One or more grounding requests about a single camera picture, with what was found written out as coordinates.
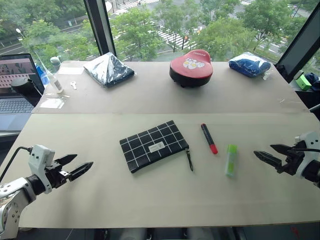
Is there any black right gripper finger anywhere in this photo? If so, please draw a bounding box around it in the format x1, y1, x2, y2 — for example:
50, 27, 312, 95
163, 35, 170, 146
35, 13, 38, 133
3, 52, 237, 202
269, 143, 294, 157
253, 150, 285, 174

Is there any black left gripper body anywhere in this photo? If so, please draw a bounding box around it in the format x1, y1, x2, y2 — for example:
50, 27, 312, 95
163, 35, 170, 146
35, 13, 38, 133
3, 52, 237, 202
44, 161, 71, 190

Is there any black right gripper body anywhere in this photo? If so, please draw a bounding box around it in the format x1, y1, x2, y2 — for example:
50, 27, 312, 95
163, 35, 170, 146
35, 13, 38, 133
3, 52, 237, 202
276, 140, 306, 176

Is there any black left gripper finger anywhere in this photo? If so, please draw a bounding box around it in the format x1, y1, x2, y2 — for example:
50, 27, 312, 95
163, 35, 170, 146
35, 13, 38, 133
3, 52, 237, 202
67, 161, 94, 182
54, 153, 78, 166

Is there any black white-grid pencil case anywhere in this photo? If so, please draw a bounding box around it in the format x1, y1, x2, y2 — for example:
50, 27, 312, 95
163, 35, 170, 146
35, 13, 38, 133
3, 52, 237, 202
119, 120, 195, 174

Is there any laptop computer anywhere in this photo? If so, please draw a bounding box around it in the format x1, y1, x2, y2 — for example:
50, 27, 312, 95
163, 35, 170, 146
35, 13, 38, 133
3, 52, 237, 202
0, 52, 46, 132

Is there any red heart-shaped case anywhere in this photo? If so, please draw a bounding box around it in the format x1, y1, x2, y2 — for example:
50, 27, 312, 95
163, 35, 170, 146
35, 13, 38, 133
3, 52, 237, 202
169, 49, 214, 89

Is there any green highlighter pen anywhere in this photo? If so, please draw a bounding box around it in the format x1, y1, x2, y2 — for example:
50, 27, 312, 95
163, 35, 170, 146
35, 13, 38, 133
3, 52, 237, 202
224, 143, 239, 179

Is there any flat clear plastic bag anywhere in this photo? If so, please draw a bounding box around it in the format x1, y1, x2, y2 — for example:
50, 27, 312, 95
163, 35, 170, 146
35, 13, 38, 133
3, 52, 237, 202
39, 95, 66, 110

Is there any red and black marker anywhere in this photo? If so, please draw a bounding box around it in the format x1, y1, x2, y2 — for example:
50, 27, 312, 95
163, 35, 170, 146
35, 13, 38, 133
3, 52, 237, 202
200, 123, 219, 155

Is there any green box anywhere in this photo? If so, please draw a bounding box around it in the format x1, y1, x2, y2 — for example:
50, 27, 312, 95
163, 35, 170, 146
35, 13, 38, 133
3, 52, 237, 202
294, 74, 313, 91

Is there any black rounded device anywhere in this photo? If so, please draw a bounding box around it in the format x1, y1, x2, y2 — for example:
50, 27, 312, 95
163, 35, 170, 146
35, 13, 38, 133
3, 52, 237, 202
10, 77, 44, 108

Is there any blue cloth in plastic bag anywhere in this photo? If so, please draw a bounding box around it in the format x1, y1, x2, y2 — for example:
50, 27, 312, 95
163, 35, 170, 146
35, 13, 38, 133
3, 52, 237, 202
228, 51, 272, 79

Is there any teal figurine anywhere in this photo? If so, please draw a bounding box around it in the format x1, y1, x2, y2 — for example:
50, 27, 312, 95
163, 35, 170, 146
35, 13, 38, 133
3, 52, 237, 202
49, 55, 62, 74

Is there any navy cloth in plastic bag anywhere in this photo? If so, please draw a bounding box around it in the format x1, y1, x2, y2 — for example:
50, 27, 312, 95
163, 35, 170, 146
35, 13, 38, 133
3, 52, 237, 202
83, 52, 136, 88

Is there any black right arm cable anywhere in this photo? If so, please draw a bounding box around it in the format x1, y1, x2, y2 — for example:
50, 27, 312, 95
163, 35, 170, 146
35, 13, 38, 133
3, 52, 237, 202
291, 147, 320, 154

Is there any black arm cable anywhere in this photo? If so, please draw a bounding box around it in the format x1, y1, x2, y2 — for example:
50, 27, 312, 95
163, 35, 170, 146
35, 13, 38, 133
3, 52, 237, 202
291, 147, 320, 154
0, 146, 34, 185

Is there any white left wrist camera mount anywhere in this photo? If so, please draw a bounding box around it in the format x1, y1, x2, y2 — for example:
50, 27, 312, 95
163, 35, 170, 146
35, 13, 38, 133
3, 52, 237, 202
27, 144, 56, 195

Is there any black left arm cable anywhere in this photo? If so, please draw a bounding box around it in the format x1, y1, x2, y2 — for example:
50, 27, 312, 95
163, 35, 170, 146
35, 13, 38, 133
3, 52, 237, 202
0, 146, 34, 185

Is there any black window frame post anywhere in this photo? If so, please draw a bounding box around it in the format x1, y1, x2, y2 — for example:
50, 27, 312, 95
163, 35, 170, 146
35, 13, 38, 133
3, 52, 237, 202
83, 0, 118, 59
276, 1, 320, 84

